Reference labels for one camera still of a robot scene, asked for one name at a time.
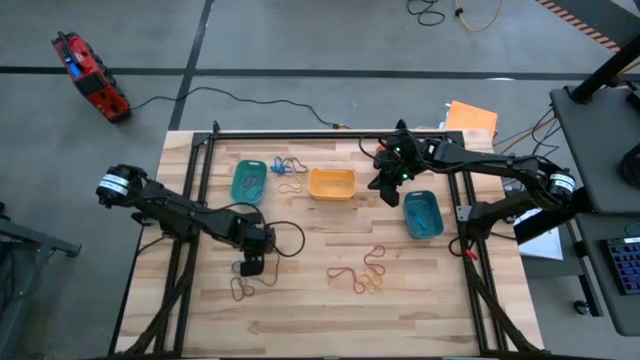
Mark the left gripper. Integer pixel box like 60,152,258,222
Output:
230,222,277,278

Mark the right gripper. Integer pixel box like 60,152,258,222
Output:
368,130,426,209

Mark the red rubber band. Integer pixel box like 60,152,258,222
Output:
363,243,388,278
326,266,368,295

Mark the dark teal plastic basket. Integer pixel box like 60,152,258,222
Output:
402,190,445,240

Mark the yellow plastic basket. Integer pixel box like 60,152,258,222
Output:
307,167,358,202

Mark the light green plastic basket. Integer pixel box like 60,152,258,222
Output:
230,159,269,206

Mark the orange paper folder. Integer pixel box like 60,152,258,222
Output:
444,100,500,142

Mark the white paper sheet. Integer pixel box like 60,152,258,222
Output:
517,207,565,261

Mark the grey desk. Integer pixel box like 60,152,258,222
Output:
549,84,640,337

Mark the grey metal cart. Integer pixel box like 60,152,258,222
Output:
0,199,84,360

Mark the black round object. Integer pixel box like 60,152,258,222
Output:
621,144,640,189

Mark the black backlit keyboard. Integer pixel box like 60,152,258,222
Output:
604,234,640,296

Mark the black stand pole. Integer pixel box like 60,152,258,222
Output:
569,45,640,105

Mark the black orange-striped floor ramp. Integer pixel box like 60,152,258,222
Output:
534,0,640,54

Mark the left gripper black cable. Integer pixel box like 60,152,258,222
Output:
199,202,307,259

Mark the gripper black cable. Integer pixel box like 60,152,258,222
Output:
357,130,401,164
199,202,307,259

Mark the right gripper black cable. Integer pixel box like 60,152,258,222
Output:
357,130,401,164

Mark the black aluminium table frame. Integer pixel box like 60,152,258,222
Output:
107,119,544,359

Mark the black floor power cable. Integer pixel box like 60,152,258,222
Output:
128,85,349,131

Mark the black desk cable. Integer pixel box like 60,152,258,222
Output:
528,106,559,159

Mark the black coiled floor cable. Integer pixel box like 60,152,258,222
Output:
405,0,447,28

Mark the yellow floor cable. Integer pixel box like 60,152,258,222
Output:
453,0,504,33

